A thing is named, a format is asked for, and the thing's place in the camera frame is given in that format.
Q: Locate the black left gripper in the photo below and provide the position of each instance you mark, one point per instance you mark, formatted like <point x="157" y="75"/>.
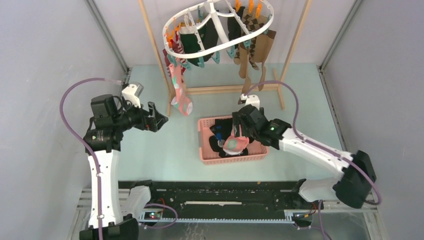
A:
<point x="156" y="120"/>

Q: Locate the pink plastic basket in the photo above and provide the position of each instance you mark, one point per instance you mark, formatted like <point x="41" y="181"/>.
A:
<point x="256" y="150"/>

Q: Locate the white oval clip hanger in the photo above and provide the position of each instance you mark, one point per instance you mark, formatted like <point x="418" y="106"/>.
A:
<point x="196" y="16"/>

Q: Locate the red white striped sock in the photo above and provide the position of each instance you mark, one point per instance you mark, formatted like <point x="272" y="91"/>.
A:
<point x="175" y="45"/>

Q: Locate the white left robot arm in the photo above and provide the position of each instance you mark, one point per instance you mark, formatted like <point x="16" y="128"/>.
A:
<point x="107" y="221"/>

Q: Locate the pink green patterned sock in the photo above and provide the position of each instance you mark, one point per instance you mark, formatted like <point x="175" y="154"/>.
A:
<point x="235" y="145"/>

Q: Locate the brown argyle sock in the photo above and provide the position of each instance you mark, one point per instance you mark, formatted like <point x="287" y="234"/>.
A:
<point x="252" y="24"/>

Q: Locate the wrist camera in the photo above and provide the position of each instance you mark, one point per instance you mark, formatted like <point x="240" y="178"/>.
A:
<point x="251" y="99"/>
<point x="132" y="93"/>

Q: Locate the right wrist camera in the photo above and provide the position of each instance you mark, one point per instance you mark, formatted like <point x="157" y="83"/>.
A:
<point x="251" y="99"/>

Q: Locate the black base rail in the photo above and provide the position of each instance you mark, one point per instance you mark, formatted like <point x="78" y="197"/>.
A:
<point x="226" y="200"/>

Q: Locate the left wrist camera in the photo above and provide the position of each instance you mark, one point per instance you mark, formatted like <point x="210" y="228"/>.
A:
<point x="132" y="93"/>

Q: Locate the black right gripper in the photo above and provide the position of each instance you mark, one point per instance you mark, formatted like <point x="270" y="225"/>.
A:
<point x="236" y="122"/>

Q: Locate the black blue white sock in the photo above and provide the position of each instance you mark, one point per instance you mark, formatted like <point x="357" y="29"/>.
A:
<point x="221" y="131"/>

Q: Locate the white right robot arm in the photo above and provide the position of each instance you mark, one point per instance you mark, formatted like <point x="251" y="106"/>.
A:
<point x="353" y="174"/>

